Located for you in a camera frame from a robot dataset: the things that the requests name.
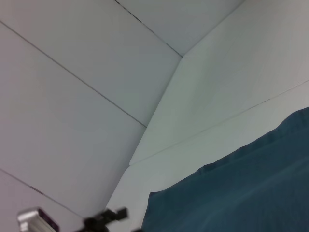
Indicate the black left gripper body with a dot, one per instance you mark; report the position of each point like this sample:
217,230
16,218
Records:
95,224

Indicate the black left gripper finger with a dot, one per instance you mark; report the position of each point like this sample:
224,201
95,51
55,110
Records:
118,213

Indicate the teal t-shirt with pink print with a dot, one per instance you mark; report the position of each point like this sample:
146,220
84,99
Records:
229,181

